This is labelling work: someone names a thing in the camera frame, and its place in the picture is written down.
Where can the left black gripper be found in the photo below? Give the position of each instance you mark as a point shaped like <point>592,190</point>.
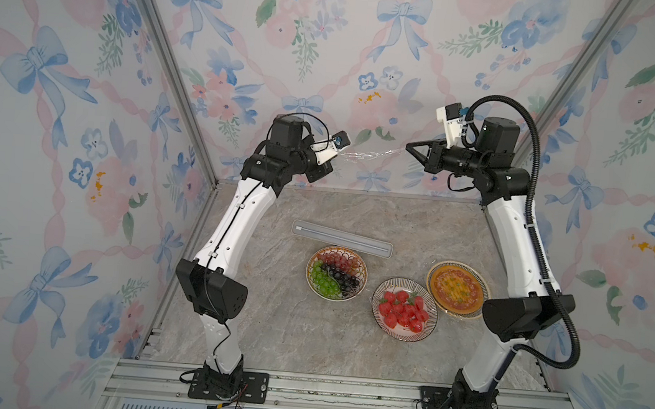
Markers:
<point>321,171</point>

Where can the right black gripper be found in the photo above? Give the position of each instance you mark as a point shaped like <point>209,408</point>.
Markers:
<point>437,152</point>

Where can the cream plastic wrap dispenser box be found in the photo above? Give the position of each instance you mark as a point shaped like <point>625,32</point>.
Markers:
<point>344,239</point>

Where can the plate of grapes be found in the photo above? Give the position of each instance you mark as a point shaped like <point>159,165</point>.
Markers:
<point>336,274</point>

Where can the plate of red strawberries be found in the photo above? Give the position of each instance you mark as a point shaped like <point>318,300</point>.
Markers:
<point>404,310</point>

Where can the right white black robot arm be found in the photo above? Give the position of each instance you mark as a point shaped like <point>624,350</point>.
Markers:
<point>535,316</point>

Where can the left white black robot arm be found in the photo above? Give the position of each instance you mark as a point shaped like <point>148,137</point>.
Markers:
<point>208,280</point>

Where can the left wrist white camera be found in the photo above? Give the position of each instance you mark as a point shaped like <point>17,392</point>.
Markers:
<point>327,150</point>

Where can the wrist white camera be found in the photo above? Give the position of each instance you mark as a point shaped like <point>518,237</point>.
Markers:
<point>451,116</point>
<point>327,150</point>

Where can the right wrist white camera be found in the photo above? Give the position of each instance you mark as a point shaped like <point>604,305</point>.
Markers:
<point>451,116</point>

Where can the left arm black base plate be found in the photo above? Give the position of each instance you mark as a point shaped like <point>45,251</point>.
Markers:
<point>249,387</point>

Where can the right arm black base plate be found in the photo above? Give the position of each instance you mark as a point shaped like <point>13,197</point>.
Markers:
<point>438,397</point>

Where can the aluminium front rail frame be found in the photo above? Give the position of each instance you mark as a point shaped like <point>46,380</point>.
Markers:
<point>335,404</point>

